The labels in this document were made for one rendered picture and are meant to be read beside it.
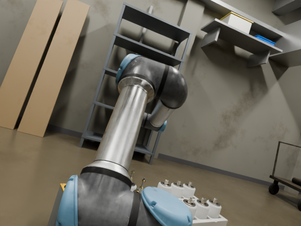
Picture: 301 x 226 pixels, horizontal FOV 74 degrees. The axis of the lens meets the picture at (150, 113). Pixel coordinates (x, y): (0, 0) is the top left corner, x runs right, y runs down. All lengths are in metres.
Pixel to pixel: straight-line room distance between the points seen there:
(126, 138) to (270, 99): 4.07
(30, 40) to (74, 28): 0.57
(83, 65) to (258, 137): 3.36
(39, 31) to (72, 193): 2.85
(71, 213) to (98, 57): 2.92
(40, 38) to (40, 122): 1.10
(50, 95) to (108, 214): 2.51
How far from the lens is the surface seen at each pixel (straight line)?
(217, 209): 1.45
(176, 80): 0.63
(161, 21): 2.92
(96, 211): 0.41
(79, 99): 3.18
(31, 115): 2.84
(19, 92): 2.94
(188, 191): 1.58
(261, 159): 4.50
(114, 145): 0.47
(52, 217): 0.94
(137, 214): 0.42
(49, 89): 2.85
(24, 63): 3.02
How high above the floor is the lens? 0.69
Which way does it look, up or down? level
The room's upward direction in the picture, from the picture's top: 17 degrees clockwise
